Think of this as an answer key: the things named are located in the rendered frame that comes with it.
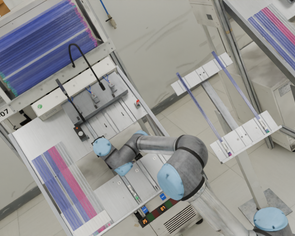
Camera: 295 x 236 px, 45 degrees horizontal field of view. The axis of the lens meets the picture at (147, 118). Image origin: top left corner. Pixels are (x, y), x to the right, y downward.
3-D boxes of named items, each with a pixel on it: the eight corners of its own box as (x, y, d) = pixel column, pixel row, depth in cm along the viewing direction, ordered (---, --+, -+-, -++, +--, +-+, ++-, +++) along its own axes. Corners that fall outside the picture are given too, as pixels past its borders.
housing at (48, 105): (119, 77, 204) (116, 66, 191) (46, 124, 198) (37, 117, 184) (111, 66, 207) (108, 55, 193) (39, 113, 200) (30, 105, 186)
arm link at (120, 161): (141, 158, 156) (122, 140, 156) (124, 176, 150) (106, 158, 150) (135, 161, 163) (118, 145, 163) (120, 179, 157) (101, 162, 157)
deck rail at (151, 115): (192, 170, 187) (194, 168, 181) (189, 172, 187) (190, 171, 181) (118, 69, 205) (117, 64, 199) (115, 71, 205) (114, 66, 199)
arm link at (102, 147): (103, 161, 150) (88, 147, 150) (103, 160, 160) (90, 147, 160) (116, 147, 151) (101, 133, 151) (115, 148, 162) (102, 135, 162)
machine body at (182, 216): (210, 220, 243) (174, 156, 213) (125, 284, 233) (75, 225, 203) (169, 175, 299) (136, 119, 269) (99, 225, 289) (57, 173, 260)
